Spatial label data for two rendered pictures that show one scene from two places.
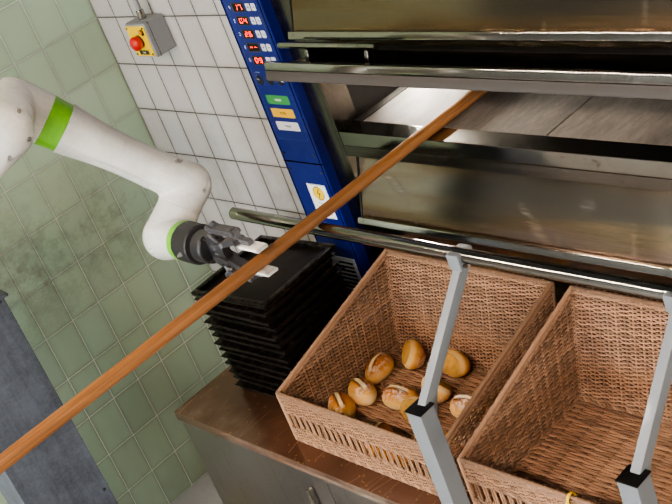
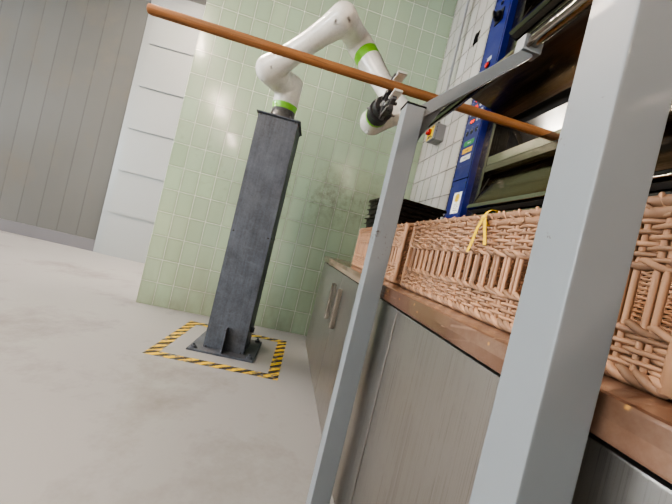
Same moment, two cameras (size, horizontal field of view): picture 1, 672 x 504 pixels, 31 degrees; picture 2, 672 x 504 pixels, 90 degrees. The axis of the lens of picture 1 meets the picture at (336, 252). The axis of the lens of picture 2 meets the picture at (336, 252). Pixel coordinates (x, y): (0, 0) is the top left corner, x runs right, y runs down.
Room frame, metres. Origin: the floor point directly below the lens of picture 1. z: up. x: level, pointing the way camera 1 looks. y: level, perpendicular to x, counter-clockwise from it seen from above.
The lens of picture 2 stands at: (1.22, -0.27, 0.63)
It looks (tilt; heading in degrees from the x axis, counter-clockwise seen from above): 1 degrees down; 26
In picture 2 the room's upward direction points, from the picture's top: 14 degrees clockwise
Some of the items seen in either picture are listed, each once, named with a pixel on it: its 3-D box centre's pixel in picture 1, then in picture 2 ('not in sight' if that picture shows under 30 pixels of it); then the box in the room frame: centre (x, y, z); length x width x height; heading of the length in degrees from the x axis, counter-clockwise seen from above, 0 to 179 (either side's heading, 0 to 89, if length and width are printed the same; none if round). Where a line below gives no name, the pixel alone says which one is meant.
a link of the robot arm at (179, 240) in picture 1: (196, 242); (380, 112); (2.44, 0.28, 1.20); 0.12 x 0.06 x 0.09; 124
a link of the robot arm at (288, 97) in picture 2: not in sight; (286, 92); (2.58, 0.89, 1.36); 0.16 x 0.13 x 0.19; 179
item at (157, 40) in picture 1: (149, 35); (435, 133); (3.26, 0.26, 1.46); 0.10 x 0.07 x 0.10; 35
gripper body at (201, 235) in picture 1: (214, 247); (384, 104); (2.37, 0.24, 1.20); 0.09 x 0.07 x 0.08; 34
